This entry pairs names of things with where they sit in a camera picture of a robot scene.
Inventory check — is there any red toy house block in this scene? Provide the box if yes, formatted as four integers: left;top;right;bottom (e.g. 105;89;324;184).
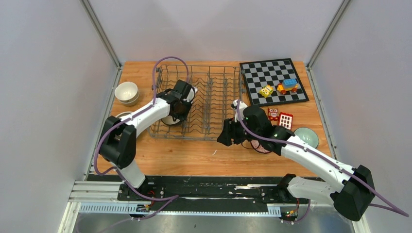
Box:
278;112;293;130

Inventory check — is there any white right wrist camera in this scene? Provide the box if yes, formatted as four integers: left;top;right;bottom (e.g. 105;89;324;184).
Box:
231;99;248;122

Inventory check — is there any red owl toy block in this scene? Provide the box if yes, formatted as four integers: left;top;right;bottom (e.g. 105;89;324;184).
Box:
267;108;279;121

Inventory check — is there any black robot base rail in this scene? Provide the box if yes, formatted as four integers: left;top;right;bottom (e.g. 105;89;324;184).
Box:
117;175;344;213

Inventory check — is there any yellow owl toy block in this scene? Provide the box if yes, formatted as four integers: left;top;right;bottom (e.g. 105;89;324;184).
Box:
259;85;274;98

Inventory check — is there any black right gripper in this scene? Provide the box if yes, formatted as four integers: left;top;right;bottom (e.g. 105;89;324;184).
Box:
217;115;261;146

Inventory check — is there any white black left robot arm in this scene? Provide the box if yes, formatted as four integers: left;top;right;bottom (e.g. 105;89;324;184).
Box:
97;80;198;200

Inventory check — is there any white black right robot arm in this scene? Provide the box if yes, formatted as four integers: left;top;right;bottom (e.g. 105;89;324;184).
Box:
217;100;375;221

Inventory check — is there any dark blue floral bowl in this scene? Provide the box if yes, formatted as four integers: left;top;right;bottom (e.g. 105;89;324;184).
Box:
161;86;197;125

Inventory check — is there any mint green leaf bowl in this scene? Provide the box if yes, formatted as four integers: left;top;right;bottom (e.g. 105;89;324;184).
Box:
294;127;319;148

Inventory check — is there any black white chessboard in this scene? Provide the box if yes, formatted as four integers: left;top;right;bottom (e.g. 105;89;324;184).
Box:
240;58;309;106

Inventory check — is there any teal bowl with orange flower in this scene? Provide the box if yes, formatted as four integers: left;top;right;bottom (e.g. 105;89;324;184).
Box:
116;111;132;118

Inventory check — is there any grey wire dish rack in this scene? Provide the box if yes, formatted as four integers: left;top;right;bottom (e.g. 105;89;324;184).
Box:
148;65;242;141

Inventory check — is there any beige bowl with flower sprig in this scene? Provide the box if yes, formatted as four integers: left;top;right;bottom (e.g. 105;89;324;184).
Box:
115;82;139;101

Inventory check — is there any toy brick car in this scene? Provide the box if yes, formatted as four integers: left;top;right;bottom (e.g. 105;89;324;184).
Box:
276;79;299;95

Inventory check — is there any blue white zigzag bowl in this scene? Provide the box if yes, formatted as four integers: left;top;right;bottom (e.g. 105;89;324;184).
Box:
250;140;271;154

